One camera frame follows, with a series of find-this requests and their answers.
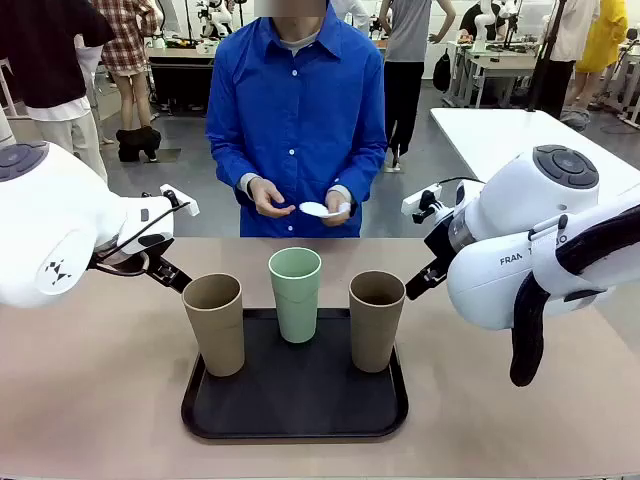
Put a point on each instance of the person in grey shirt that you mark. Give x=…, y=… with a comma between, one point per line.
x=407, y=35

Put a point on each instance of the person in black top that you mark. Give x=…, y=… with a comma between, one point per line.
x=45, y=50

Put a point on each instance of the brown tall cup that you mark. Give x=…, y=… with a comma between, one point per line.
x=215, y=325
x=376, y=325

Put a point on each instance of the grey cloth bundle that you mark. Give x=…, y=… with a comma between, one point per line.
x=575, y=117

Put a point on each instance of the grey background desk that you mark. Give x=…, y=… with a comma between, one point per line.
x=500, y=62

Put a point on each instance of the white paper doily coaster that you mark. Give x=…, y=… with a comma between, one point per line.
x=314, y=208

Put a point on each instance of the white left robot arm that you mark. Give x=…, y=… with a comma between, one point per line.
x=50, y=225

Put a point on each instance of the person in cream shirt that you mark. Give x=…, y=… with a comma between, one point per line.
x=570, y=30

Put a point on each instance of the person in blue shirt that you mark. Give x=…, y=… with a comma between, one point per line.
x=300, y=125

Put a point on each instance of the black tripod pole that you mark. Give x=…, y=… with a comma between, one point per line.
x=542, y=75

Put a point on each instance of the white air purifier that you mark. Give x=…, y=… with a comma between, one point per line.
x=5, y=127

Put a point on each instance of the grey floor plate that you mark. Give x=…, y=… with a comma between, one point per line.
x=170, y=155

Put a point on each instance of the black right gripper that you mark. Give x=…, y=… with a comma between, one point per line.
x=441, y=242

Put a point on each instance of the person in plaid shirt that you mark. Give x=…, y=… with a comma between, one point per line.
x=125, y=35

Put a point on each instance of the black hanging bag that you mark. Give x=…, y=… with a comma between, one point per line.
x=442, y=72

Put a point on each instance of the person's right forearm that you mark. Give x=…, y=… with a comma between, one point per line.
x=232, y=170

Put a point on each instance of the person in yellow coat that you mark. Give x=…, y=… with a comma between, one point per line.
x=605, y=40

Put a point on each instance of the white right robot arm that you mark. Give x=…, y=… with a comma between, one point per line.
x=500, y=235

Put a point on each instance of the person's left hand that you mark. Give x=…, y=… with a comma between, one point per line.
x=339, y=207

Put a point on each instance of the black plastic tray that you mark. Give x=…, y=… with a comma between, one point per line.
x=300, y=400

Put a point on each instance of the person's right hand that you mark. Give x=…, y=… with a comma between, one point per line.
x=265, y=197

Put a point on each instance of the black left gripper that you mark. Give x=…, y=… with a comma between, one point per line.
x=152, y=245

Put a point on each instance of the white table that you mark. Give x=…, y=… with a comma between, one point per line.
x=500, y=135

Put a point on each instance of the green tall cup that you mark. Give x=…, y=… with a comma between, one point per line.
x=296, y=305

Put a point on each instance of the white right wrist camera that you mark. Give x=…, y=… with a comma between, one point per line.
x=422, y=200

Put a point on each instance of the dark background workbench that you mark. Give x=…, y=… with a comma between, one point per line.
x=180, y=75

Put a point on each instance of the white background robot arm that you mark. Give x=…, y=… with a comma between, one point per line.
x=482, y=20

